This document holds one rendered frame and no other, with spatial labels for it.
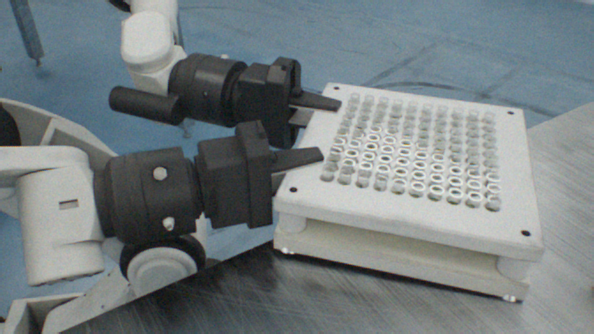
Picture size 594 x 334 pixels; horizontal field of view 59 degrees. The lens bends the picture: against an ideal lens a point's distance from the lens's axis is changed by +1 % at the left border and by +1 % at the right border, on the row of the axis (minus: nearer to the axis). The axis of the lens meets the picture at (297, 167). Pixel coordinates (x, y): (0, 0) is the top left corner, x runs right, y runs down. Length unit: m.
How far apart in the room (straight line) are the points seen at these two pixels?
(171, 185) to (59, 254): 0.11
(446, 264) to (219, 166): 0.23
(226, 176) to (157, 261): 0.40
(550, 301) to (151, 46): 0.53
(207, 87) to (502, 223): 0.37
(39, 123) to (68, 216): 0.45
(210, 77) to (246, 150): 0.19
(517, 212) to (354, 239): 0.15
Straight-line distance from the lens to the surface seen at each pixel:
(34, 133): 0.95
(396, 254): 0.52
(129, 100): 0.70
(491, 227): 0.50
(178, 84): 0.67
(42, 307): 1.26
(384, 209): 0.49
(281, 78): 0.61
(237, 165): 0.49
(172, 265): 0.88
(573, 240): 0.63
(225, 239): 1.74
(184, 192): 0.49
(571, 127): 0.83
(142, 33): 0.73
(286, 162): 0.52
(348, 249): 0.52
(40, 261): 0.51
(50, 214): 0.51
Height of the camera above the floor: 1.22
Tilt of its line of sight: 37 degrees down
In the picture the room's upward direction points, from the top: straight up
